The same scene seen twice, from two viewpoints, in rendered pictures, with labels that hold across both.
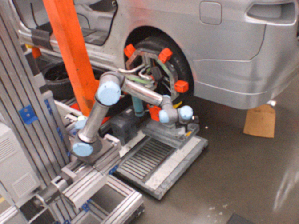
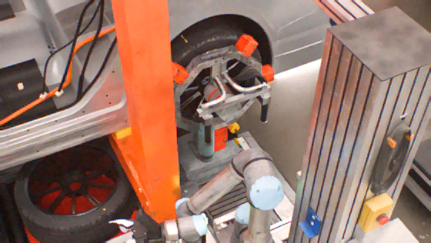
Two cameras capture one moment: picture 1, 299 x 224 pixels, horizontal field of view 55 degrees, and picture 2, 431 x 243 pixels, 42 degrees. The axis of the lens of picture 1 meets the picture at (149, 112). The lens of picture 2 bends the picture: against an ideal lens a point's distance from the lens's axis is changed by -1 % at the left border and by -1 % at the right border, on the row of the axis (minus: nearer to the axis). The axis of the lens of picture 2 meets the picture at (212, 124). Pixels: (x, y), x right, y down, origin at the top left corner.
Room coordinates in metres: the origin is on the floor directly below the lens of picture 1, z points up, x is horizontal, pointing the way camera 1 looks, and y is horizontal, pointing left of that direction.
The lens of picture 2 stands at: (1.59, 2.11, 2.99)
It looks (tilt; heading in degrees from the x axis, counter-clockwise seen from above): 46 degrees down; 288
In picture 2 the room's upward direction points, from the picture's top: straight up
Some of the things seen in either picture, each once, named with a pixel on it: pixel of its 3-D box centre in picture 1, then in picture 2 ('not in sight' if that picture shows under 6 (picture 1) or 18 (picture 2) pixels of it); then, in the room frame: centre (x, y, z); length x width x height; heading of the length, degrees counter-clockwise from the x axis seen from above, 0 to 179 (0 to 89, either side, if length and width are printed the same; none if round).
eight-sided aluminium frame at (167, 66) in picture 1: (151, 78); (215, 92); (2.26, -0.07, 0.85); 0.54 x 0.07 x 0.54; 45
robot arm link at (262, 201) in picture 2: not in sight; (259, 218); (1.79, 0.89, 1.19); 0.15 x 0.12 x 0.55; 120
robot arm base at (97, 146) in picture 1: (90, 142); not in sight; (1.50, 0.43, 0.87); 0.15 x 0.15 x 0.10
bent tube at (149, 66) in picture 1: (148, 69); (243, 75); (2.11, -0.05, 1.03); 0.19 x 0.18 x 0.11; 135
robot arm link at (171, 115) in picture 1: (168, 114); not in sight; (1.38, -0.11, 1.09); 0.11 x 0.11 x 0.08; 89
